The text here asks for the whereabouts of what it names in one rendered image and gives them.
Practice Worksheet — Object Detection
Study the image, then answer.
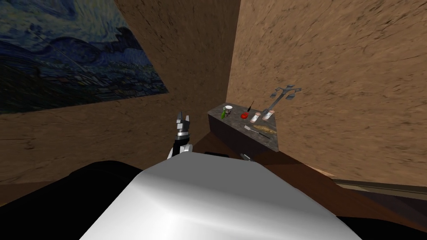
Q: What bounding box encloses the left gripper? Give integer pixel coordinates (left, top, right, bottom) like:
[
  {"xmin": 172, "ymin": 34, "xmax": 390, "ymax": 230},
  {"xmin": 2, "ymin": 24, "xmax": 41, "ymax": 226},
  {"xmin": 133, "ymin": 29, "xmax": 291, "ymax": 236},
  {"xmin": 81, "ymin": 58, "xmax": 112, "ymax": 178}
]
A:
[{"xmin": 176, "ymin": 111, "xmax": 191, "ymax": 134}]

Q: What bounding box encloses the brown bread loaf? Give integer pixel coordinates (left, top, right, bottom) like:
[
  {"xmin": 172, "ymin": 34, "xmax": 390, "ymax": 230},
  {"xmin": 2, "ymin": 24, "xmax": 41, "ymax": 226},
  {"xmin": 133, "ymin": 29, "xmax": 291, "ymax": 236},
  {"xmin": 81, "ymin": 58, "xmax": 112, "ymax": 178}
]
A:
[{"xmin": 253, "ymin": 125, "xmax": 277, "ymax": 135}]

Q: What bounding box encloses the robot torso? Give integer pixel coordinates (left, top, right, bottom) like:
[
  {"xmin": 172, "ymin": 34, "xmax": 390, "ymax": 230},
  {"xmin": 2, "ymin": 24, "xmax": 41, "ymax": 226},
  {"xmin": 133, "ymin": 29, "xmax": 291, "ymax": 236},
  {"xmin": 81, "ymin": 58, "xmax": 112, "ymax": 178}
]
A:
[{"xmin": 79, "ymin": 151, "xmax": 363, "ymax": 240}]

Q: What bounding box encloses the blue night sky painting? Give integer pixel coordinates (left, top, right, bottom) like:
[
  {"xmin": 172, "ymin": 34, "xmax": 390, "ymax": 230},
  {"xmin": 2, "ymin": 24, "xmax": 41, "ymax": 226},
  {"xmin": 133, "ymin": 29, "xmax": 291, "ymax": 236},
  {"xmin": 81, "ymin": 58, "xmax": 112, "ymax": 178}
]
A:
[{"xmin": 0, "ymin": 0, "xmax": 169, "ymax": 115}]

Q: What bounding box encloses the grey spatula black handle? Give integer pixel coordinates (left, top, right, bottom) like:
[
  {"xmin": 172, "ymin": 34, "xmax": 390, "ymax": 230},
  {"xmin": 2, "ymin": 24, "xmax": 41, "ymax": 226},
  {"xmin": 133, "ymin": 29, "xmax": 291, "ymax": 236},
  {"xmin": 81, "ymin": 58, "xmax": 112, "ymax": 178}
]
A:
[{"xmin": 244, "ymin": 125, "xmax": 271, "ymax": 140}]

